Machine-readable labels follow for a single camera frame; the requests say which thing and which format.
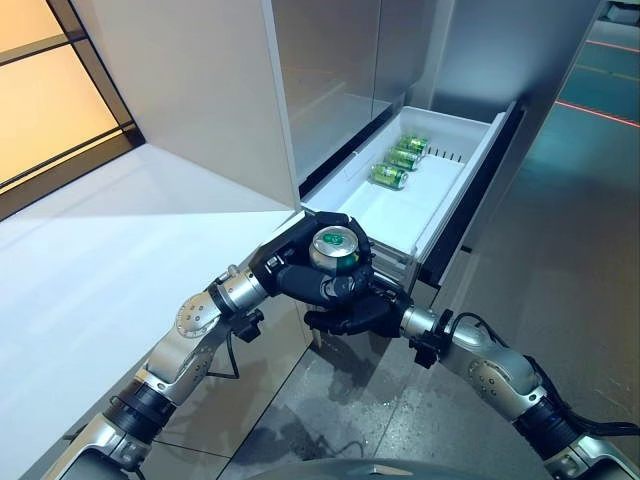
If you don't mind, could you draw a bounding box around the stainless steel fridge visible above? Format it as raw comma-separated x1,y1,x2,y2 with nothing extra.
262,0,609,301

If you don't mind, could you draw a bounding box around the white fridge drawer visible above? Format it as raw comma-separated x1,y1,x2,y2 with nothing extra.
299,99,526,301

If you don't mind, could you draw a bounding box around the yellow lit window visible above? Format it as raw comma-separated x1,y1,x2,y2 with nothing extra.
0,0,146,221

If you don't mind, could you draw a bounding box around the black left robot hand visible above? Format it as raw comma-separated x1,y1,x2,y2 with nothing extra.
249,211,376,305

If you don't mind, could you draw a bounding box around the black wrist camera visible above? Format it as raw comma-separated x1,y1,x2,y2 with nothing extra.
408,309,455,370
233,309,265,344

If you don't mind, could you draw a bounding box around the light green drink can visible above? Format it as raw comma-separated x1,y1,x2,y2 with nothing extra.
399,134,431,155
387,147,423,172
369,163,410,191

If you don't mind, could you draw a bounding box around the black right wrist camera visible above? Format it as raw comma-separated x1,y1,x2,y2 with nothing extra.
408,309,455,370

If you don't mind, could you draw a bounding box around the dark green drink can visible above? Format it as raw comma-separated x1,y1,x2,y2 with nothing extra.
308,225,362,275

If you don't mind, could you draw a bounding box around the tall white cabinet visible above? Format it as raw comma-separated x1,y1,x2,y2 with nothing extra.
69,0,306,214

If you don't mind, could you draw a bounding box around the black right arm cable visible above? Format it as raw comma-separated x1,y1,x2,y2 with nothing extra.
449,312,640,444

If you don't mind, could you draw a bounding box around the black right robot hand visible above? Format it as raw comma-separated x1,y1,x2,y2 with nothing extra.
303,263,414,337

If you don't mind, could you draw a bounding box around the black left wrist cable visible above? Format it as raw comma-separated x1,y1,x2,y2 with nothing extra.
204,329,241,379

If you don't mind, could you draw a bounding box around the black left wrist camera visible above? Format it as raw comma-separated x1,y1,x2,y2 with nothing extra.
233,309,265,344

